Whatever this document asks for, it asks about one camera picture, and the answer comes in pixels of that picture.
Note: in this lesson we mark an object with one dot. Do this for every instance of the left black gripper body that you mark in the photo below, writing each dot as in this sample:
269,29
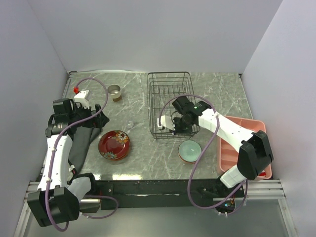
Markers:
80,113

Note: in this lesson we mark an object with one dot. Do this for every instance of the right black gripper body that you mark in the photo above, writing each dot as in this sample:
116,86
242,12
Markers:
181,126

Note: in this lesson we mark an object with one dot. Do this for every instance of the black wire dish rack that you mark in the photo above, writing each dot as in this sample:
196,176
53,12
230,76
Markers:
162,87

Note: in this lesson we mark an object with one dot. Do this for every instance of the celadon green bowl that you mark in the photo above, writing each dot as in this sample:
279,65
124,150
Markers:
189,150

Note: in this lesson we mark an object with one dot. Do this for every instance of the beige brown ceramic cup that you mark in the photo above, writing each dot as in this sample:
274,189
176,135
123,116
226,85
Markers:
114,92

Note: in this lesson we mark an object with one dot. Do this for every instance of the red floral lacquer plate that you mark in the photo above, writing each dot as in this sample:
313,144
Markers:
114,145

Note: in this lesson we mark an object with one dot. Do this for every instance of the clear drinking glass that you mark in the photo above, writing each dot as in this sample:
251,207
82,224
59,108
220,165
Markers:
130,124

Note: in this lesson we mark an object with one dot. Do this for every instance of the orange white patterned bowl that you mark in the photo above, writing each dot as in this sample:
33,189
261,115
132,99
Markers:
188,162

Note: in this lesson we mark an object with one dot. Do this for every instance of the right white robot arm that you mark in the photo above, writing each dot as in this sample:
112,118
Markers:
253,148

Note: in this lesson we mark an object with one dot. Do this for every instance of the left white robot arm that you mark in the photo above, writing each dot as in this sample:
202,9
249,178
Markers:
56,201

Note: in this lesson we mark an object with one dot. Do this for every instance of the dark grey cloth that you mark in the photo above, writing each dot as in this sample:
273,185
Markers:
83,137

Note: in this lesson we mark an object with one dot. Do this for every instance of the pink divided plastic tray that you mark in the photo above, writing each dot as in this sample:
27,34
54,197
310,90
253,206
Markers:
227,155

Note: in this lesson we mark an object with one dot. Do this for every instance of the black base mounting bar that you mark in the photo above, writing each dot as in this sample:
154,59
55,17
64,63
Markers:
163,193

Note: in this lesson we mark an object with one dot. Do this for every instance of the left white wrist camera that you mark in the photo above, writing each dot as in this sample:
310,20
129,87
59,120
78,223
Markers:
82,97

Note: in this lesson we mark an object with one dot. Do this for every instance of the aluminium rail frame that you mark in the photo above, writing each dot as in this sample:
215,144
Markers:
257,190

